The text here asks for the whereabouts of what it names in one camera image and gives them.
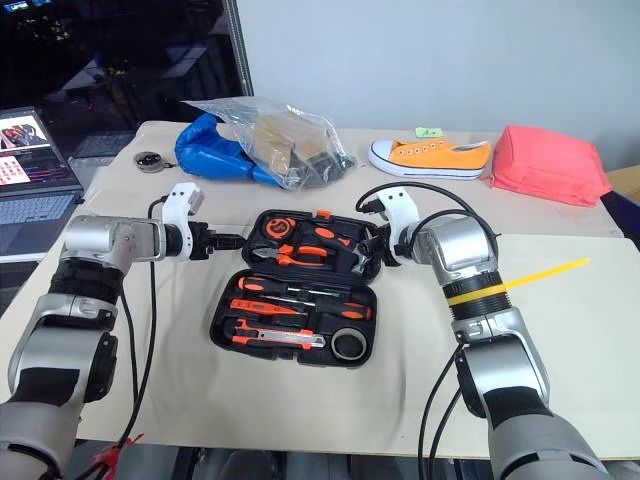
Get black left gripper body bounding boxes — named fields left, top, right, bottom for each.
left=188, top=221, right=219, bottom=262

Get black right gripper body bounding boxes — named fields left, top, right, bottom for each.
left=373, top=224, right=399, bottom=267

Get orange black handled screwdriver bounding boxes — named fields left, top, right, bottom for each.
left=279, top=294, right=374, bottom=322
left=236, top=275, right=329, bottom=297

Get orange test pen screwdriver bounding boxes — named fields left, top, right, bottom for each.
left=228, top=297, right=307, bottom=317

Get orange black utility knife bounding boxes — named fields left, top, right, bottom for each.
left=231, top=319, right=327, bottom=352

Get grey tape roll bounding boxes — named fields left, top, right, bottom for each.
left=330, top=326, right=371, bottom=363

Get black tool case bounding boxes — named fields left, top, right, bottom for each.
left=208, top=208, right=384, bottom=371

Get orange black tape measure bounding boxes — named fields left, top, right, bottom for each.
left=262, top=216, right=297, bottom=242

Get blue plastic bag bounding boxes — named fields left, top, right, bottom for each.
left=174, top=112, right=282, bottom=189

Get round metal reel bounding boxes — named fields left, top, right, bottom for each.
left=133, top=150, right=179, bottom=173

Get orange canvas sneaker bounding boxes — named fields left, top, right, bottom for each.
left=367, top=139, right=494, bottom=181

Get brown cardboard box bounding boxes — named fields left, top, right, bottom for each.
left=254, top=115, right=327, bottom=174

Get clear plastic bag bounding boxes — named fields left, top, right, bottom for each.
left=180, top=97, right=358, bottom=192

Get dark background keyboard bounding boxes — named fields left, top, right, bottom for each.
left=71, top=131, right=137, bottom=162

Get open laptop computer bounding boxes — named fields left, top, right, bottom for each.
left=0, top=105, right=87, bottom=262

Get red fabric pouch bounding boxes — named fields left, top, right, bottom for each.
left=490, top=124, right=614, bottom=208

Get red tape strip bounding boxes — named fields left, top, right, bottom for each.
left=91, top=433, right=147, bottom=467

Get brown cardboard carton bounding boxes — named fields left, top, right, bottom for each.
left=604, top=165, right=640, bottom=207

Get claw hammer orange black handle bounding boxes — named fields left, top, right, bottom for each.
left=301, top=224, right=374, bottom=276

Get orange handled pliers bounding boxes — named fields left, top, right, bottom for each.
left=250, top=241, right=332, bottom=268

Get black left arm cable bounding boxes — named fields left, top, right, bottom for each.
left=74, top=195, right=169, bottom=480

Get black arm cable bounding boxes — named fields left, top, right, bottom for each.
left=355, top=180, right=502, bottom=480
left=74, top=195, right=169, bottom=480

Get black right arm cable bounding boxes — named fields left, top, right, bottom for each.
left=355, top=180, right=502, bottom=480

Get yellow cable tie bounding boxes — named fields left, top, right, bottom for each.
left=446, top=256, right=592, bottom=308

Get grey metal post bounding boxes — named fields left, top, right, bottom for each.
left=221, top=0, right=257, bottom=97

